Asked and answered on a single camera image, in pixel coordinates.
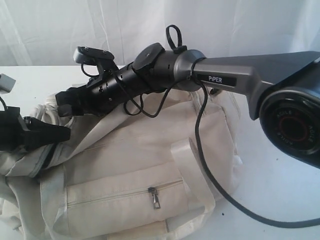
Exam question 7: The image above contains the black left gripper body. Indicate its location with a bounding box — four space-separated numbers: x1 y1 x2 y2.
0 106 25 152

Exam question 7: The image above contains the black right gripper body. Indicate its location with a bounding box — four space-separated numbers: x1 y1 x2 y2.
55 63 140 117

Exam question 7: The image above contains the cream duffel bag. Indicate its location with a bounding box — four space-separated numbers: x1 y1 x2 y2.
0 87 245 240

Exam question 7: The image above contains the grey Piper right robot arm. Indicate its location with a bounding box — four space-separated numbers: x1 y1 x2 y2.
55 43 320 167

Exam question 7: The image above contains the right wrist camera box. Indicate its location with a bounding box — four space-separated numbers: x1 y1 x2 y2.
73 46 119 78

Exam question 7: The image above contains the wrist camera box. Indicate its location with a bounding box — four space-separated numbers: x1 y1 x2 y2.
0 73 16 94
73 46 119 78

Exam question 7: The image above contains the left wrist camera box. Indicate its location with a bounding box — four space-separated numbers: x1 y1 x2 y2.
0 73 16 94

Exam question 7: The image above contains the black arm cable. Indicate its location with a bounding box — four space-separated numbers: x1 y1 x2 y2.
79 24 320 224

